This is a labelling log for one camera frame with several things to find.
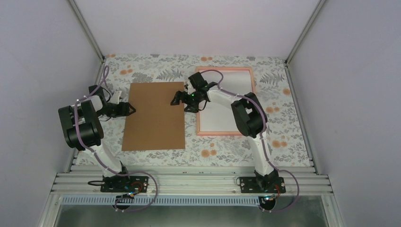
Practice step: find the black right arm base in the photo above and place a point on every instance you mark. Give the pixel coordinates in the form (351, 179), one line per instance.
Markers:
(258, 184)

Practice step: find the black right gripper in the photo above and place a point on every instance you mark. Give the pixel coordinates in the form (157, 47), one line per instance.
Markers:
(177, 97)

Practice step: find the sunset landscape photo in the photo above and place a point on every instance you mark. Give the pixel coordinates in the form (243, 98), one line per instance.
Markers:
(225, 106)

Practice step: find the brown cardboard backing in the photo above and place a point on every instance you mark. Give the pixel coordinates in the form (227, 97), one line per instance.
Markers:
(156, 124)

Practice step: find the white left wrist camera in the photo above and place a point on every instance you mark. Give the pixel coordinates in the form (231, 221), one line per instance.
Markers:
(115, 98)

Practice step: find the floral patterned table cloth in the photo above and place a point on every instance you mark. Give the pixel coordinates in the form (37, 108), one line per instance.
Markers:
(285, 139)

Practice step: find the aluminium rail platform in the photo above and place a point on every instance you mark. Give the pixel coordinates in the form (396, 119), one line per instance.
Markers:
(191, 181)

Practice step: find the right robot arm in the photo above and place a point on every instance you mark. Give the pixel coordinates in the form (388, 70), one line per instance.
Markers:
(249, 116)

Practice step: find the grey slotted cable duct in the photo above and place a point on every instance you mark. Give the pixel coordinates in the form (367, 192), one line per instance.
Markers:
(164, 200)

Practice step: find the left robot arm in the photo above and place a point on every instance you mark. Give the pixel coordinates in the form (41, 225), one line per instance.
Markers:
(83, 131)

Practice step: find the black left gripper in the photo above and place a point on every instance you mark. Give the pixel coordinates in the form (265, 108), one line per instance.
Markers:
(125, 110)

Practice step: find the pink wooden picture frame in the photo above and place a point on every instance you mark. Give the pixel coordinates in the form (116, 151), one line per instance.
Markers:
(253, 81)

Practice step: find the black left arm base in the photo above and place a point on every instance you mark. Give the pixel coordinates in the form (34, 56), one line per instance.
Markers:
(126, 184)

